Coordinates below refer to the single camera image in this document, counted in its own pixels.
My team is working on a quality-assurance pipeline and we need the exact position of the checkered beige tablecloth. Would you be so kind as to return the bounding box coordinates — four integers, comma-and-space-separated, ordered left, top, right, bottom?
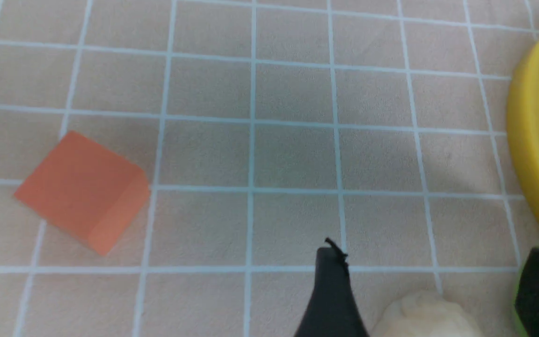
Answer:
0, 0, 539, 337

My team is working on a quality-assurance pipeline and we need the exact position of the white dumpling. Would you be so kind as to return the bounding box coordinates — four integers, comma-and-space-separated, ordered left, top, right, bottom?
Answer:
370, 290, 484, 337

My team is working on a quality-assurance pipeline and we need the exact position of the orange cube block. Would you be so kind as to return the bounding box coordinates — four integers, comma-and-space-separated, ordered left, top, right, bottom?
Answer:
14, 131, 151, 256

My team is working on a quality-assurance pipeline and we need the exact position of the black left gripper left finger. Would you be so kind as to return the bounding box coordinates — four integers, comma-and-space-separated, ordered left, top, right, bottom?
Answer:
295, 237, 369, 337

